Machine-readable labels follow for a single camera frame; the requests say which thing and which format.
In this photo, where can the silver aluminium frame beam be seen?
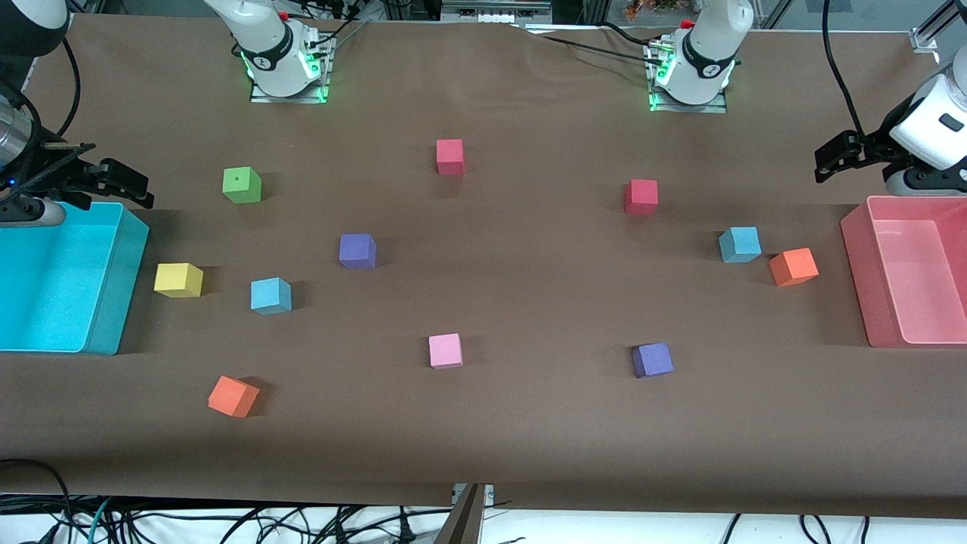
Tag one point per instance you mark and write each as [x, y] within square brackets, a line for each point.
[495, 11]

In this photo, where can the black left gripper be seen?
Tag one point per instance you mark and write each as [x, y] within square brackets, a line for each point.
[871, 146]

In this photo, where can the pink foam block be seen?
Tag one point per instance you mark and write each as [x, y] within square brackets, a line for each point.
[446, 351]

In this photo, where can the purple foam block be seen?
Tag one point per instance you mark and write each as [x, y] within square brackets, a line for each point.
[356, 251]
[652, 360]

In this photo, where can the orange foam block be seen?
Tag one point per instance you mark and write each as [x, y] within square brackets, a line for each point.
[793, 267]
[233, 397]

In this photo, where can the pink plastic bin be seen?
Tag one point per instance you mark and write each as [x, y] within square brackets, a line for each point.
[906, 272]

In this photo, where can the yellow foam block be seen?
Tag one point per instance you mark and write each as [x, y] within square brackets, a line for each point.
[178, 280]

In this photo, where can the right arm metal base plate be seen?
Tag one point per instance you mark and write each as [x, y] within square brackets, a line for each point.
[321, 83]

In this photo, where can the light blue foam block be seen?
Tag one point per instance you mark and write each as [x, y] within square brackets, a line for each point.
[739, 245]
[270, 296]

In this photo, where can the silver aluminium frame profile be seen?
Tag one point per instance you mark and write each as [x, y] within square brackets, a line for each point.
[937, 30]

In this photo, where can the grey metal camera mount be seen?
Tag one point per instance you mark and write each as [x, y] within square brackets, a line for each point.
[464, 525]

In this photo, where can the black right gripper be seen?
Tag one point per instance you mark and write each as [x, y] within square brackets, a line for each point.
[47, 171]

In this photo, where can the red foam block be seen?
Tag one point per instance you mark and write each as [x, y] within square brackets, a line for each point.
[641, 197]
[450, 157]

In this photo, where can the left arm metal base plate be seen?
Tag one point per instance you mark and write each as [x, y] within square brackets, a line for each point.
[718, 106]

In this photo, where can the brown table cover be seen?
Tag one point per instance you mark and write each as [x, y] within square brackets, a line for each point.
[529, 438]

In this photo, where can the green foam block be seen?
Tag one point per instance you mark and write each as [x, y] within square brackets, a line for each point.
[242, 185]

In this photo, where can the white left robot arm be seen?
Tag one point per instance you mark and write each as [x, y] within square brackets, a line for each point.
[710, 53]

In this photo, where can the cyan plastic bin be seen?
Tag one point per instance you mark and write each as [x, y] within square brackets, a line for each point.
[53, 279]

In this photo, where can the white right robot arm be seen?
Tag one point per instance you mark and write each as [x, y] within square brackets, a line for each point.
[264, 45]

